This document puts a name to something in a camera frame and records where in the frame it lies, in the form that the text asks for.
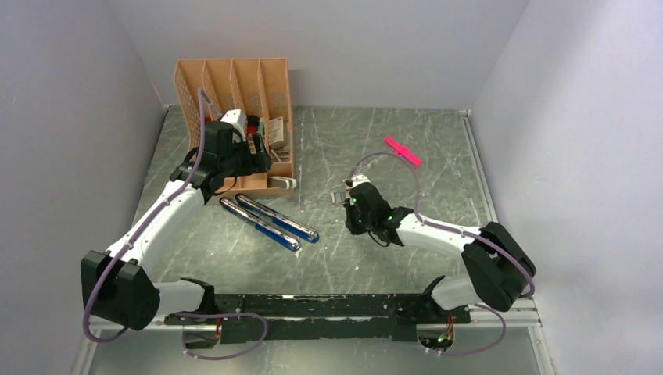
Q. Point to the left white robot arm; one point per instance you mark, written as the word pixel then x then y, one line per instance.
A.
pixel 116 283

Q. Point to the red black bottle right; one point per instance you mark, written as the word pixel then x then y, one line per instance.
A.
pixel 253 124

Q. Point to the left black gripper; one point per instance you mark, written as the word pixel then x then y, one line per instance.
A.
pixel 255 163

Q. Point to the blue stapler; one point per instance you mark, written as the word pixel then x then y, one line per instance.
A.
pixel 275 233
pixel 278 219

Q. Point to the white box in organizer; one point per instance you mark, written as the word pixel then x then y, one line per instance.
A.
pixel 277 132

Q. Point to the white grey stapler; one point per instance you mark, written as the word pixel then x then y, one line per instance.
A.
pixel 280 182

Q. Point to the pink plastic clip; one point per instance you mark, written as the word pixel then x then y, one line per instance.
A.
pixel 403 151

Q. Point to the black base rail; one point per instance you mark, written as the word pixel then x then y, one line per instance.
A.
pixel 311 317

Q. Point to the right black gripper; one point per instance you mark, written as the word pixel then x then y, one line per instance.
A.
pixel 349 223

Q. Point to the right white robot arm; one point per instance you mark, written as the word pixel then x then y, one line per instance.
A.
pixel 497 270

